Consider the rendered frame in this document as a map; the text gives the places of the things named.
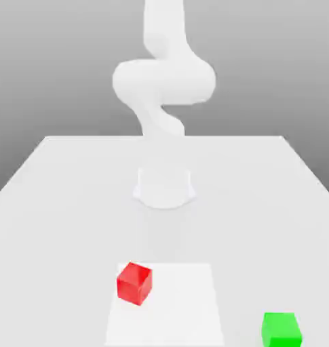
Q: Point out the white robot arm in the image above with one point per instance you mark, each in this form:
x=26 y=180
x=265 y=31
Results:
x=164 y=81

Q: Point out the small red cube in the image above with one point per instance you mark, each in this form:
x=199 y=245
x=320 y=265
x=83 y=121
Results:
x=133 y=283

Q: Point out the small green cube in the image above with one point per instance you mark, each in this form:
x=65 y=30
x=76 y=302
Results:
x=281 y=330

